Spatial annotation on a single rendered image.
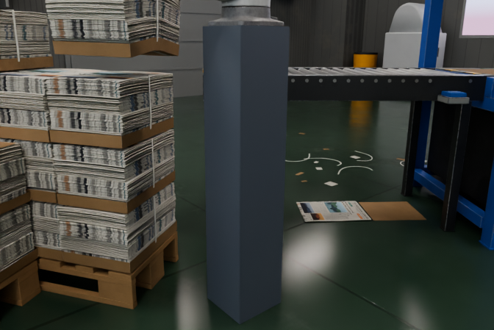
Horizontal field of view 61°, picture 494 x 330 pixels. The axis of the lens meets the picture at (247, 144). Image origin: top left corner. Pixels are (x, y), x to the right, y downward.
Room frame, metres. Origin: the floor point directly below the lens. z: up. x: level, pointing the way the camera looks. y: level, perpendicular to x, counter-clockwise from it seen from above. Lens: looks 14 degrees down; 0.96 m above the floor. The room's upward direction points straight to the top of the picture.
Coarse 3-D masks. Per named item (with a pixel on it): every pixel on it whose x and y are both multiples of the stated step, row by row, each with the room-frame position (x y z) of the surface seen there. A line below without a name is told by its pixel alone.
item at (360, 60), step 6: (354, 54) 8.12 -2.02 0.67; (360, 54) 7.99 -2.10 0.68; (366, 54) 7.95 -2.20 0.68; (372, 54) 7.96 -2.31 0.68; (354, 60) 8.11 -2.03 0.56; (360, 60) 7.99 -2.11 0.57; (366, 60) 7.95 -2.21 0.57; (372, 60) 7.96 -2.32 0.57; (354, 66) 8.11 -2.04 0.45; (360, 66) 7.99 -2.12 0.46; (366, 66) 7.95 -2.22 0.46; (372, 66) 7.98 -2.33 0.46
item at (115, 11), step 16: (48, 0) 1.39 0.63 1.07; (64, 0) 1.37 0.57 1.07; (80, 0) 1.36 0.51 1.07; (96, 0) 1.34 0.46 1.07; (112, 0) 1.32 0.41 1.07; (128, 0) 1.34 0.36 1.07; (144, 0) 1.43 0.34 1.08; (48, 16) 1.40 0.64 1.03; (64, 16) 1.38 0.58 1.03; (80, 16) 1.36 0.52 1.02; (96, 16) 1.35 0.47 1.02; (112, 16) 1.33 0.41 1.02; (128, 16) 1.33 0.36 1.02; (144, 16) 1.43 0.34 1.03; (64, 32) 1.39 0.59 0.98; (80, 32) 1.37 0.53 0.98; (96, 32) 1.36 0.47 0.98; (112, 32) 1.34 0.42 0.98; (128, 32) 1.32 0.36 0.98; (144, 32) 1.41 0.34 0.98
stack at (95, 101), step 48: (0, 96) 1.47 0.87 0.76; (48, 96) 1.42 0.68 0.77; (96, 96) 1.36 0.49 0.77; (144, 96) 1.49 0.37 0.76; (48, 144) 1.43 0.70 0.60; (144, 144) 1.47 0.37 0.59; (96, 192) 1.37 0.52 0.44; (48, 240) 1.44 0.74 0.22; (96, 240) 1.37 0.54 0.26; (144, 240) 1.44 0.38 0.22; (48, 288) 1.44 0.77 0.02
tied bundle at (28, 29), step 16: (0, 16) 1.63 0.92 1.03; (16, 16) 1.70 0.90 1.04; (32, 16) 1.77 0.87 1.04; (0, 32) 1.61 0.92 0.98; (16, 32) 1.68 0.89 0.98; (32, 32) 1.76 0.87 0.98; (48, 32) 1.85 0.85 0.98; (0, 48) 1.61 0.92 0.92; (16, 48) 1.68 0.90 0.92; (32, 48) 1.76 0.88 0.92; (48, 48) 1.84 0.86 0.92
